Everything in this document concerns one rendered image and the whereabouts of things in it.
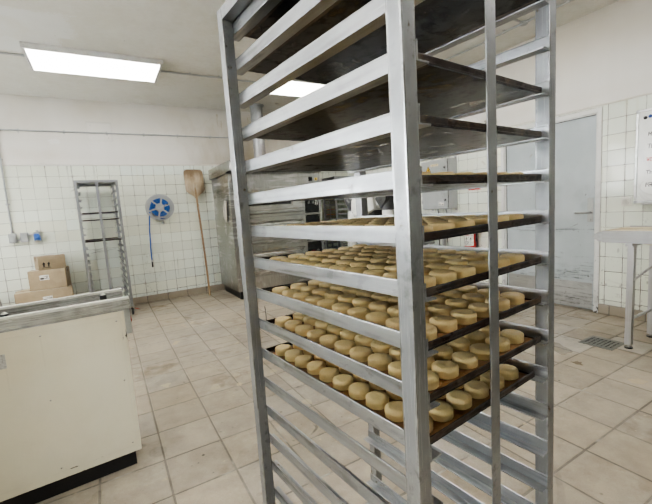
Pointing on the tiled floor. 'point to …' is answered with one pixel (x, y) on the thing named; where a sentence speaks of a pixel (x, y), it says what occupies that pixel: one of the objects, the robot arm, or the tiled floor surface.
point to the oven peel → (194, 184)
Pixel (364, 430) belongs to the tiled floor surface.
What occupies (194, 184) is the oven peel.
